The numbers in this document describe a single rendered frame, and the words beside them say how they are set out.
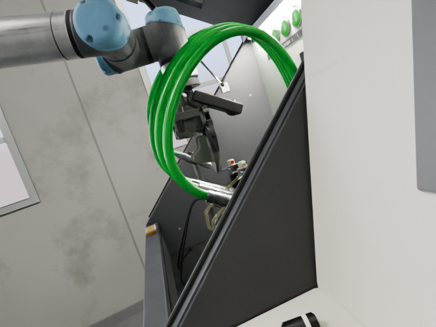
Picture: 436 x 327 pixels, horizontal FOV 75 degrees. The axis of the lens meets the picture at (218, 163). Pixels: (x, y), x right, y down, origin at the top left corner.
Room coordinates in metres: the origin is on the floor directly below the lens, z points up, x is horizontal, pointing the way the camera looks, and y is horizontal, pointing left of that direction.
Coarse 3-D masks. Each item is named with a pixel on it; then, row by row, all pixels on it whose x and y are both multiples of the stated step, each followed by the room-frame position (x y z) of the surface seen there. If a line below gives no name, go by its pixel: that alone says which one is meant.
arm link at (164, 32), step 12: (156, 12) 0.61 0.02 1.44; (168, 12) 0.61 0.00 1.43; (156, 24) 0.61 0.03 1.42; (168, 24) 0.61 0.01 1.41; (180, 24) 0.63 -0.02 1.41; (156, 36) 0.61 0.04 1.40; (168, 36) 0.61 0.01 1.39; (180, 36) 0.62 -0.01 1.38; (156, 48) 0.61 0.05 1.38; (168, 48) 0.61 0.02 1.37; (156, 60) 0.64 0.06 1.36; (168, 60) 0.61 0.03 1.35
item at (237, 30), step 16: (224, 32) 0.41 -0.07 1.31; (240, 32) 0.42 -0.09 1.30; (256, 32) 0.42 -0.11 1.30; (208, 48) 0.41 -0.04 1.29; (272, 48) 0.43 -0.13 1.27; (192, 64) 0.40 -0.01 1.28; (288, 64) 0.43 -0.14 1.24; (176, 80) 0.40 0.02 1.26; (176, 96) 0.39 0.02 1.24; (176, 176) 0.39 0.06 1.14; (192, 192) 0.39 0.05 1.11; (208, 192) 0.40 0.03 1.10
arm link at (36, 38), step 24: (96, 0) 0.46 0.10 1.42; (0, 24) 0.47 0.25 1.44; (24, 24) 0.47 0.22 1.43; (48, 24) 0.47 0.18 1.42; (72, 24) 0.48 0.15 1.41; (96, 24) 0.46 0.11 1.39; (120, 24) 0.47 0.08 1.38; (0, 48) 0.47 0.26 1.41; (24, 48) 0.48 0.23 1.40; (48, 48) 0.48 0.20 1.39; (72, 48) 0.49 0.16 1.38; (96, 48) 0.48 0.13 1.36; (120, 48) 0.51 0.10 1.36
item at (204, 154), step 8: (200, 136) 0.63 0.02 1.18; (200, 144) 0.62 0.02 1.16; (208, 144) 0.64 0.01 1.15; (200, 152) 0.62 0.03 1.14; (208, 152) 0.63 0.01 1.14; (216, 152) 0.62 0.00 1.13; (200, 160) 0.62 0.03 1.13; (208, 160) 0.63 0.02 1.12; (216, 160) 0.63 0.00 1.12; (216, 168) 0.64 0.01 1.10
